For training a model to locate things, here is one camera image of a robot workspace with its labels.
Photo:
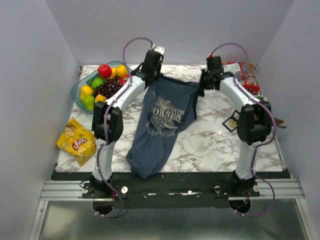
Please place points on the orange fruit front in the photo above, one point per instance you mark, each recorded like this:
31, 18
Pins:
100, 98

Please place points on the yellow lemon left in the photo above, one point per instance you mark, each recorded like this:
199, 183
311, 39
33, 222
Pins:
86, 90

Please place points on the red candy bag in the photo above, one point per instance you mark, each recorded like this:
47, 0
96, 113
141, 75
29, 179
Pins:
246, 75

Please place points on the red apple right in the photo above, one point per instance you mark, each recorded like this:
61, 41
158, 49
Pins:
122, 81

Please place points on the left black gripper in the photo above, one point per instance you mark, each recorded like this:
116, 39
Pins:
156, 77

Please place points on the red apple top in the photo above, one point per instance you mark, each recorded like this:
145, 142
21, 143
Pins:
104, 71

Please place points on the gold brooch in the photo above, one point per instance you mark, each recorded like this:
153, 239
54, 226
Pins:
232, 123

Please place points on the dark purple grape bunch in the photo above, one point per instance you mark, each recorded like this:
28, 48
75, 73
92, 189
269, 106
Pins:
108, 88

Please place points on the yellow Lays chips bag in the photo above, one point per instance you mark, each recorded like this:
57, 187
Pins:
77, 141

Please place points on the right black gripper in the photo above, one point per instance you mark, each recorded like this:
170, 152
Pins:
201, 85

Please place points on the orange fruit top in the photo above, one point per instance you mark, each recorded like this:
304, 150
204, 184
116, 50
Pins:
121, 71

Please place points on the red apple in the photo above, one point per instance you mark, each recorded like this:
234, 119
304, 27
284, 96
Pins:
122, 81
104, 71

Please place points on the orange fruit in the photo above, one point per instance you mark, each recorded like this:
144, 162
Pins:
121, 71
100, 98

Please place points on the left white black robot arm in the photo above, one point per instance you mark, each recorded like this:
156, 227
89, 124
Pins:
107, 122

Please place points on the green pear front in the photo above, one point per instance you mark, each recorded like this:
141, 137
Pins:
89, 102

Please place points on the teal plastic fruit container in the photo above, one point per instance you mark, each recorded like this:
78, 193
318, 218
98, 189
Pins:
76, 89

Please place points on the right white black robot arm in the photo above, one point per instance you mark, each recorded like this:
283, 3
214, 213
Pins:
254, 122

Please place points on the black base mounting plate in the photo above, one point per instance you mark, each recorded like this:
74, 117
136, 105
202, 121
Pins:
171, 190

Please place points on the green fruit middle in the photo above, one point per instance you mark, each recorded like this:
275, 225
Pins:
98, 81

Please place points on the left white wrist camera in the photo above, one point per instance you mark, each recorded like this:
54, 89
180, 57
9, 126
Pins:
159, 49

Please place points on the blue printed tank top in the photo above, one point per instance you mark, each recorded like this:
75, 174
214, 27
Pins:
169, 107

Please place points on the aluminium rail frame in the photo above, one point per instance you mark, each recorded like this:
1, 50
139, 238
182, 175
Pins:
285, 219

